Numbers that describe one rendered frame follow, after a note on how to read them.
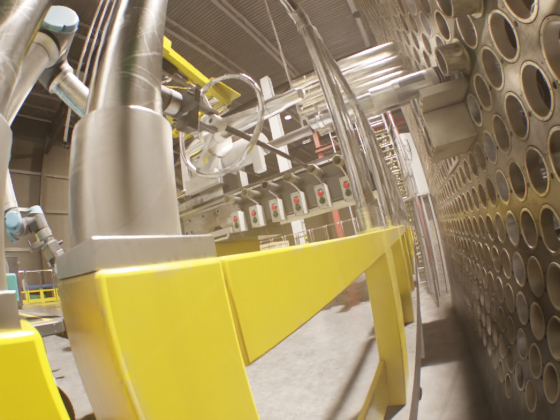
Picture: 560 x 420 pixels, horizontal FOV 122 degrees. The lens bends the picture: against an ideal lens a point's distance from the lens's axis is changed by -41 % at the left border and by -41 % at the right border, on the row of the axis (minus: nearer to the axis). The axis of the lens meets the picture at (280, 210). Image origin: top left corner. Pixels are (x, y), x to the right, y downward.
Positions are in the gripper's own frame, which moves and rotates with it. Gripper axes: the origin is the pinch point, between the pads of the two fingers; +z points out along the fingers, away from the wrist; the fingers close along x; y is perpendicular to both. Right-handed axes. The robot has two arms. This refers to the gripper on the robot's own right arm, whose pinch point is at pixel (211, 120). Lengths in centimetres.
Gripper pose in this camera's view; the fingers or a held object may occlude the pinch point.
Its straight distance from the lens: 90.7
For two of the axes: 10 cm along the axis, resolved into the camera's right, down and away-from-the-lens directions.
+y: -8.8, 0.7, 4.8
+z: 4.8, 0.5, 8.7
